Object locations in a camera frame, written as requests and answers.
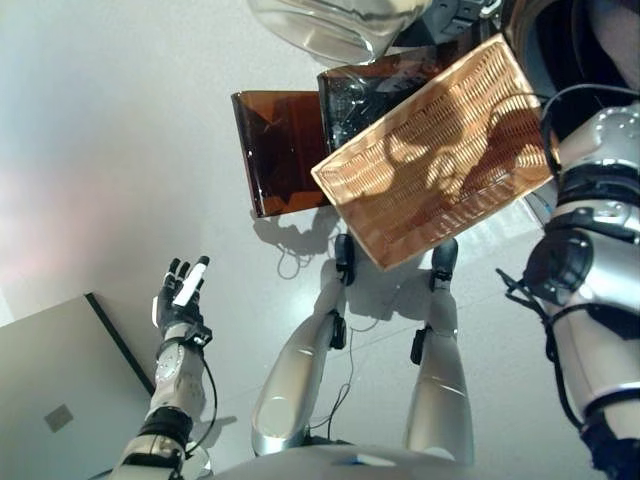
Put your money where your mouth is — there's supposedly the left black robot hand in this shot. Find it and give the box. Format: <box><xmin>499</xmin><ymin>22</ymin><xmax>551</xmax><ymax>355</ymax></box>
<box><xmin>152</xmin><ymin>255</ymin><xmax>211</xmax><ymax>341</ymax></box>

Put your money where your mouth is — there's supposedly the rectangular wicker basket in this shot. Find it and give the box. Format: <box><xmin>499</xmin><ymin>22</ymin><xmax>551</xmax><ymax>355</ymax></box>
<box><xmin>309</xmin><ymin>33</ymin><xmax>556</xmax><ymax>271</ymax></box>

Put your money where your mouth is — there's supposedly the light grey garment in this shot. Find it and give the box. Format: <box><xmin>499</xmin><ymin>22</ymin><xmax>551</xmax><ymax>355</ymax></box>
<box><xmin>589</xmin><ymin>0</ymin><xmax>640</xmax><ymax>76</ymax></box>

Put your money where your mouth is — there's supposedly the round washing machine door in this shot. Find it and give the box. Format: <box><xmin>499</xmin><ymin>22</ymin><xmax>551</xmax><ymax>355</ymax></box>
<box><xmin>247</xmin><ymin>0</ymin><xmax>504</xmax><ymax>66</ymax></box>

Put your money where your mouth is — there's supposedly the grey front-load washing machine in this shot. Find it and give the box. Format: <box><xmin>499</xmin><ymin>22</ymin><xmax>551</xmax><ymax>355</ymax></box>
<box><xmin>499</xmin><ymin>0</ymin><xmax>640</xmax><ymax>231</ymax></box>

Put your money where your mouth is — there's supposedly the white cabinet with black edge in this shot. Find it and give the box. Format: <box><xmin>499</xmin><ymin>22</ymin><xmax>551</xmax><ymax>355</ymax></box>
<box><xmin>0</xmin><ymin>292</ymin><xmax>156</xmax><ymax>480</ymax></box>

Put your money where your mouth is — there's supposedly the grey square outlet plate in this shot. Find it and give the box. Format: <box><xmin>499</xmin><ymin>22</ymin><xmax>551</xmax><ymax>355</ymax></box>
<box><xmin>43</xmin><ymin>403</ymin><xmax>75</xmax><ymax>432</ymax></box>

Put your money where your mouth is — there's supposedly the brown translucent stool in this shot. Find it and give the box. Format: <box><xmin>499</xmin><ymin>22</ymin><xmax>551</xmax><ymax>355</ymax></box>
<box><xmin>230</xmin><ymin>44</ymin><xmax>461</xmax><ymax>217</ymax></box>

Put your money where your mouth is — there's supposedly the silver robot torso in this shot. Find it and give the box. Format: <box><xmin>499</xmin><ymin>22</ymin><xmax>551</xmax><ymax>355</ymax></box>
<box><xmin>214</xmin><ymin>442</ymin><xmax>601</xmax><ymax>480</ymax></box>

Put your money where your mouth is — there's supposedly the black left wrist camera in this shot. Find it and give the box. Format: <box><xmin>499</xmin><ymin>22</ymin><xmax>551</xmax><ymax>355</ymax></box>
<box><xmin>187</xmin><ymin>324</ymin><xmax>214</xmax><ymax>347</ymax></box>

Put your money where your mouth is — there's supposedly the thin looped floor cable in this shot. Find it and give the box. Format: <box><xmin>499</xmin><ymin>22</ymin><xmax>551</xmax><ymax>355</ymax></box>
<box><xmin>277</xmin><ymin>239</ymin><xmax>321</xmax><ymax>280</ymax></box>

